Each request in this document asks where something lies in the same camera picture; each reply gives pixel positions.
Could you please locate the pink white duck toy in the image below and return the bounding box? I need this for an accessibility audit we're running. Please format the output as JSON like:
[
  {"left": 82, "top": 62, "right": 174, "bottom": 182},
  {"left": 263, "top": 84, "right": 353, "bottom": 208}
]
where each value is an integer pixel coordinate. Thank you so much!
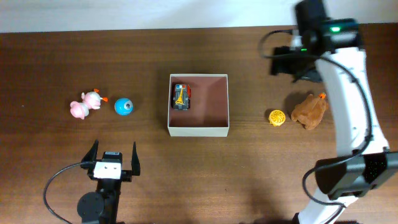
[{"left": 70, "top": 88, "right": 108, "bottom": 119}]

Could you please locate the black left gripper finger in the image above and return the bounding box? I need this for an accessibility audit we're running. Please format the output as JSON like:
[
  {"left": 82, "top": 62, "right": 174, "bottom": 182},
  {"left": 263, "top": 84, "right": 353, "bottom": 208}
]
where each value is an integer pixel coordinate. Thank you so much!
[
  {"left": 81, "top": 139, "right": 99, "bottom": 166},
  {"left": 131, "top": 141, "right": 141, "bottom": 176}
]

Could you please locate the grey toy car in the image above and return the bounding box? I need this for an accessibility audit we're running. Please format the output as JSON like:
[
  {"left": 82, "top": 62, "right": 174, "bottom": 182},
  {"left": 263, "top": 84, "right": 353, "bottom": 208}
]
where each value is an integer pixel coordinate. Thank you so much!
[{"left": 172, "top": 83, "right": 191, "bottom": 110}]

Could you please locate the blue ball toy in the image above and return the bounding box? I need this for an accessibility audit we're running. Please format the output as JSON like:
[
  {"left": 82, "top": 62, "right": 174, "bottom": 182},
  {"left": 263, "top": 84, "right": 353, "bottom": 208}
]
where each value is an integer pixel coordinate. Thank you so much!
[{"left": 114, "top": 98, "right": 134, "bottom": 116}]

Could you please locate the brown plush toy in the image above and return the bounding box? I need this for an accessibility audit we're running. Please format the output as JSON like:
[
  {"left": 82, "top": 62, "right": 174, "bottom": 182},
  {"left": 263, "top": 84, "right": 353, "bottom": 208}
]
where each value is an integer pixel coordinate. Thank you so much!
[{"left": 291, "top": 93, "right": 329, "bottom": 130}]

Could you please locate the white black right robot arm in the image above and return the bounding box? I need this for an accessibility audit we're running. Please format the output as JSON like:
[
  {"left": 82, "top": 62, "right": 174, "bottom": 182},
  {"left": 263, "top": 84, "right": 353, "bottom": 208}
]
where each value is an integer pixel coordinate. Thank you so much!
[{"left": 271, "top": 0, "right": 397, "bottom": 224}]

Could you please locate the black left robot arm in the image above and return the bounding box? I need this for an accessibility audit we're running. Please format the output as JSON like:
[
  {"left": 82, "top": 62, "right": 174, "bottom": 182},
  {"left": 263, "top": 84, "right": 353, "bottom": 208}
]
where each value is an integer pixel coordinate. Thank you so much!
[{"left": 77, "top": 141, "right": 141, "bottom": 224}]

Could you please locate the beige cardboard box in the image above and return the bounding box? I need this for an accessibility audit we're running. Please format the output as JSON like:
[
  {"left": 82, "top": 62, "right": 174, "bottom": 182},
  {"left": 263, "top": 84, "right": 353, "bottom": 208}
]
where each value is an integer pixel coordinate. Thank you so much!
[{"left": 167, "top": 73, "right": 230, "bottom": 137}]

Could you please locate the yellow ball toy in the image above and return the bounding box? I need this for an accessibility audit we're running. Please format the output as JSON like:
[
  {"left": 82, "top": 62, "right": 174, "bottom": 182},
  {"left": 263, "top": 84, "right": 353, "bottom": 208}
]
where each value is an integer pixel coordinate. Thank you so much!
[{"left": 269, "top": 110, "right": 286, "bottom": 126}]

